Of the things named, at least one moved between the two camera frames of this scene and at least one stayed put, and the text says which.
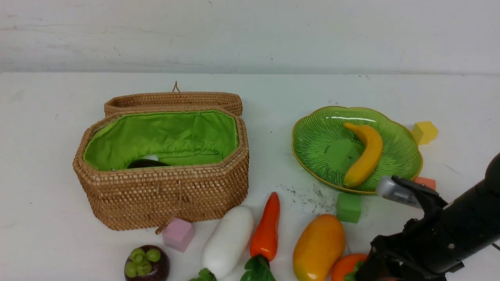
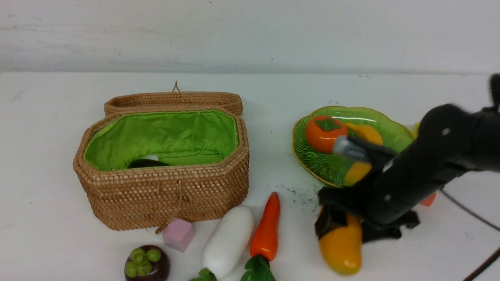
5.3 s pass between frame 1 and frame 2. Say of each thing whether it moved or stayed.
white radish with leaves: stayed
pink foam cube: stayed
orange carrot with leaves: stayed
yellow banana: stayed
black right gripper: moved
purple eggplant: stayed
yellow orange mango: moved
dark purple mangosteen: stayed
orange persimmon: moved
